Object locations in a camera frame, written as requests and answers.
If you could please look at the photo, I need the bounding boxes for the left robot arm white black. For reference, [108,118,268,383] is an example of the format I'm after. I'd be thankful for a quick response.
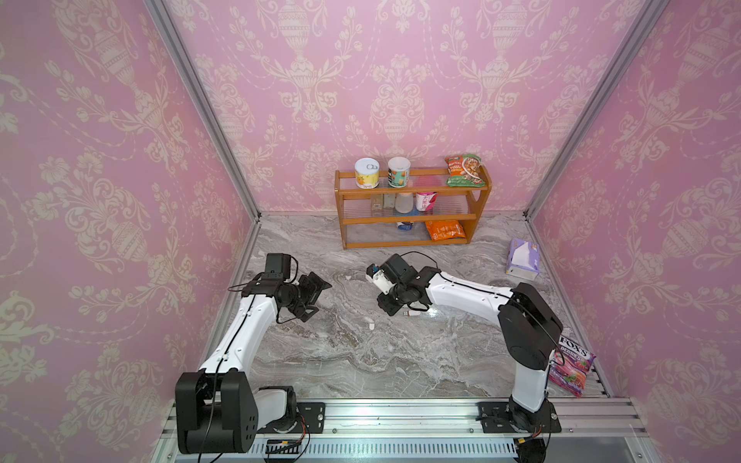
[175,253,332,458]

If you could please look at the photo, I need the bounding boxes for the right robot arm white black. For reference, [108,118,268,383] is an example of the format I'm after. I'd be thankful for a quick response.
[366,254,563,434]

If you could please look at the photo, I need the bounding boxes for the orange snack bag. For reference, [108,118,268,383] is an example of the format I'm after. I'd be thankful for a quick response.
[426,220,467,241]

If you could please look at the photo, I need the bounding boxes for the wooden shelf rack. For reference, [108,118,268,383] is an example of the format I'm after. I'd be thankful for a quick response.
[334,167,492,249]

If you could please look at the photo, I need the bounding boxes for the white plastic bottle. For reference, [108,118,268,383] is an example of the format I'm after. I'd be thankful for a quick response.
[395,193,414,214]

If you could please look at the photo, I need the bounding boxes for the pink white cup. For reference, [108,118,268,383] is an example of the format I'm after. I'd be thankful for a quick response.
[414,192,437,212]

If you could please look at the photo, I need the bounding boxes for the purple tissue box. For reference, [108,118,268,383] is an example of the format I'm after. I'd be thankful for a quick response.
[505,238,540,281]

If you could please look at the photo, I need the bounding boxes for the green orange can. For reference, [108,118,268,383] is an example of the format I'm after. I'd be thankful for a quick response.
[387,156,411,188]

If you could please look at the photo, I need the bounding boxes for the yellow white can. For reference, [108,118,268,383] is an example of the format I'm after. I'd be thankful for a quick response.
[354,157,380,189]

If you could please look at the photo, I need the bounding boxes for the green red snack packet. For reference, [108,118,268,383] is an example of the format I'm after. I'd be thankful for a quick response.
[446,154,486,188]

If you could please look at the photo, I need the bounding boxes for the purple candy bag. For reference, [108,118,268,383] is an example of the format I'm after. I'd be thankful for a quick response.
[549,336,596,397]

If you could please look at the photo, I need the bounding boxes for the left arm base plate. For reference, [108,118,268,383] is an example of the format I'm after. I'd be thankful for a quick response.
[259,402,326,435]

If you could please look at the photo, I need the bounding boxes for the aluminium front rail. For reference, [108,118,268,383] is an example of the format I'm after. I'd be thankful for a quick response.
[155,397,650,441]

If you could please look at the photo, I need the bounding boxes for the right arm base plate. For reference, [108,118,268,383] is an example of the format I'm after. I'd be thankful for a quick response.
[476,399,562,435]

